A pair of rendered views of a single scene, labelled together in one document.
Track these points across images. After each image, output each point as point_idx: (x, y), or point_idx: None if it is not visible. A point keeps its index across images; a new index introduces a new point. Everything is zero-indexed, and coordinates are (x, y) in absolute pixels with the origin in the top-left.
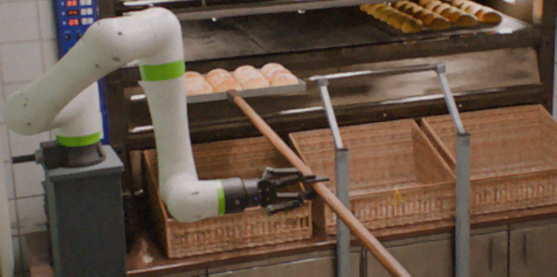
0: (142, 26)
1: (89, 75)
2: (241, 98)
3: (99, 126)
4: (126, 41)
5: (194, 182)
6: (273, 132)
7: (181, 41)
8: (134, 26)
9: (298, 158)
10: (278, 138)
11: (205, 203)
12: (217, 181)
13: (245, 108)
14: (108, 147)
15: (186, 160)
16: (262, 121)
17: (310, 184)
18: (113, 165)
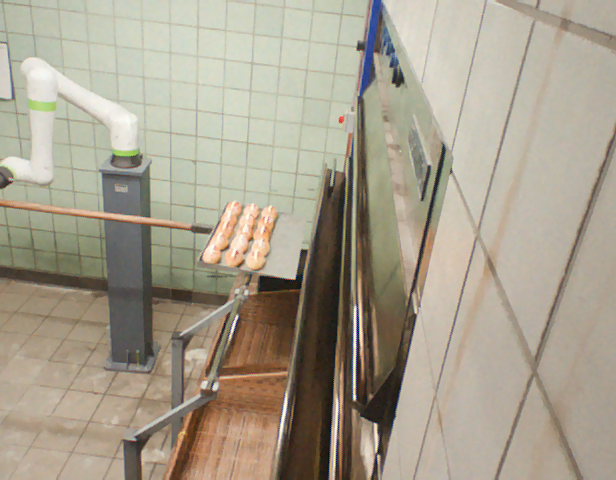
0: (26, 67)
1: None
2: (184, 224)
3: (115, 147)
4: (20, 69)
5: (9, 159)
6: (79, 210)
7: (29, 88)
8: (25, 65)
9: (15, 203)
10: (65, 209)
11: None
12: (2, 165)
13: (154, 218)
14: (137, 172)
15: (30, 156)
16: (110, 214)
17: None
18: (101, 166)
